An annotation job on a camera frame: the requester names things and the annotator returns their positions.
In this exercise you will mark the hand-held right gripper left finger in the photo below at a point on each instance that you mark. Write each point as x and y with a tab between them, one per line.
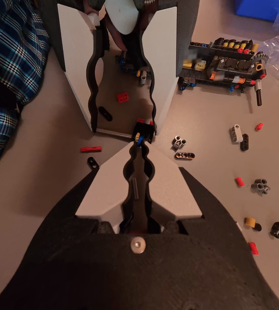
103	193

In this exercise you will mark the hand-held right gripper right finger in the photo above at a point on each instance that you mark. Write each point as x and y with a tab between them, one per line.
173	193

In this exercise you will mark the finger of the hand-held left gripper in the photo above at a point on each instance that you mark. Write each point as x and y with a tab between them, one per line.
76	60
166	60

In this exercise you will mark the short grey lego axle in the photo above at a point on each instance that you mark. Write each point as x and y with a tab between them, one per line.
135	187

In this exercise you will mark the large lego vehicle model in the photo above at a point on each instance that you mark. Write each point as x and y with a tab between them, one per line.
226	65

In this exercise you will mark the red lego cube connector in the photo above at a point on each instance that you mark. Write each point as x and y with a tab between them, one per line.
122	97

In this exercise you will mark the blue lego bush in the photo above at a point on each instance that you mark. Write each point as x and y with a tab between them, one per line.
139	140

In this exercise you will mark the black lego gear axle assembly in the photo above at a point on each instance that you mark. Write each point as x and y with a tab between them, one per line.
144	129

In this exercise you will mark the long red lego pin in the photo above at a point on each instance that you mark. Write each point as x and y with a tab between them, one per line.
91	149

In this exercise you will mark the dark grey lego pin connector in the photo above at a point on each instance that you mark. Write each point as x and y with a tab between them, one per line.
179	142
260	186

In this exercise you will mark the black lego liftarm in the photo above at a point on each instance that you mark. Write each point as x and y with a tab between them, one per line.
245	142
105	113

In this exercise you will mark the small red lego bush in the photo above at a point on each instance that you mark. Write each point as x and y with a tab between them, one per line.
253	248
259	126
239	181

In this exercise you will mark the light grey thin lego liftarm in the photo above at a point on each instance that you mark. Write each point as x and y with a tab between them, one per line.
239	226

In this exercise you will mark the mustard yellow lego bush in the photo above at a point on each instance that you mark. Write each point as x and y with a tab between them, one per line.
250	221

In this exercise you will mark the light grey thick lego liftarm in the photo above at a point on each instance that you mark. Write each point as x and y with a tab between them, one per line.
236	132

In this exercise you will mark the black round lego piece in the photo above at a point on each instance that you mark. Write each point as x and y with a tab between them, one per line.
258	227

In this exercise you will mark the person's left hand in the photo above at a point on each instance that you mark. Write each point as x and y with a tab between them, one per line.
117	38

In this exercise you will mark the black thin three-hole liftarm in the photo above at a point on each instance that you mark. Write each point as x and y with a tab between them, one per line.
184	155
93	162

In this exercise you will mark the blue plaid shirt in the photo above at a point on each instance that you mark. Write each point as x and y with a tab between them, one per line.
8	48

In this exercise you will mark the blue plastic storage bin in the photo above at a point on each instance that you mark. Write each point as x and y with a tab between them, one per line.
262	9

